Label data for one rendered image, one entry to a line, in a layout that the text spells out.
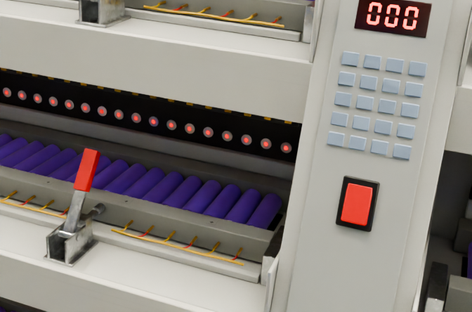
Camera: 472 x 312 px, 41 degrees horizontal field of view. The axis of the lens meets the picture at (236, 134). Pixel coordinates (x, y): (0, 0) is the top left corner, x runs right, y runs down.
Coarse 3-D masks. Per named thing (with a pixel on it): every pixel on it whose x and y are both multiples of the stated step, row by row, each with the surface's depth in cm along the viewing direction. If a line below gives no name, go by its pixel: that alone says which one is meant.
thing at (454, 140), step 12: (468, 36) 39; (468, 48) 39; (468, 60) 46; (468, 72) 43; (468, 84) 40; (456, 96) 40; (468, 96) 40; (456, 108) 40; (468, 108) 40; (456, 120) 41; (468, 120) 40; (456, 132) 41; (468, 132) 41; (456, 144) 41; (468, 144) 41
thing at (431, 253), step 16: (432, 208) 52; (464, 224) 55; (432, 240) 57; (448, 240) 57; (464, 240) 55; (432, 256) 55; (448, 256) 55; (464, 256) 55; (432, 272) 48; (448, 272) 53; (464, 272) 52; (432, 288) 46; (448, 288) 47; (464, 288) 47; (416, 304) 40; (432, 304) 45; (448, 304) 47; (464, 304) 47
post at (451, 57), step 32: (320, 32) 42; (448, 32) 40; (320, 64) 43; (448, 64) 40; (320, 96) 43; (448, 96) 40; (416, 192) 41; (288, 224) 44; (416, 224) 41; (288, 256) 44; (416, 256) 41; (288, 288) 44; (416, 288) 41
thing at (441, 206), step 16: (48, 128) 73; (448, 160) 59; (464, 160) 59; (272, 176) 65; (448, 176) 59; (464, 176) 59; (448, 192) 59; (464, 192) 59; (448, 208) 59; (464, 208) 59; (432, 224) 60; (448, 224) 60
